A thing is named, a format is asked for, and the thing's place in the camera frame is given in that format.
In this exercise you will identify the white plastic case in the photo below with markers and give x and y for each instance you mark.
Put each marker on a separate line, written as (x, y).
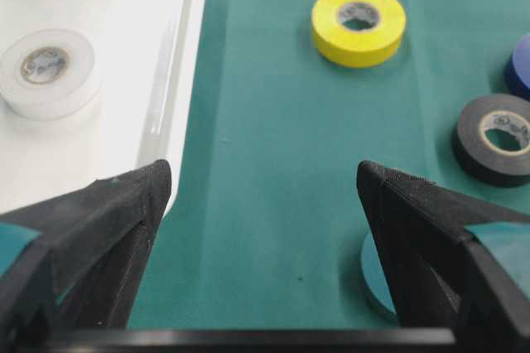
(140, 87)

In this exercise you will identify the white tape roll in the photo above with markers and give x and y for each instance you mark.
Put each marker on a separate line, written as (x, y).
(49, 74)

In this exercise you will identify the blue tape roll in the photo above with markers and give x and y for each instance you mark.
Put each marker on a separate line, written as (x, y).
(517, 71)

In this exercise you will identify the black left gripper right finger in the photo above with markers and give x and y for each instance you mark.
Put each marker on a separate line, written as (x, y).
(439, 274)

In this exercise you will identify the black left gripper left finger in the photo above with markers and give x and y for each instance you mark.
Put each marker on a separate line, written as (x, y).
(83, 268)

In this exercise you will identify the teal tape roll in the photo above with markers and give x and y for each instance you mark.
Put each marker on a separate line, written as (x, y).
(375, 284)

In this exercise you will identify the black tape roll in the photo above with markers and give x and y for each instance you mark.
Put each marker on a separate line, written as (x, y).
(481, 158)

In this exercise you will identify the yellow tape roll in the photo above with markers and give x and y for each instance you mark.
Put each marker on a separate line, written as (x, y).
(357, 33)

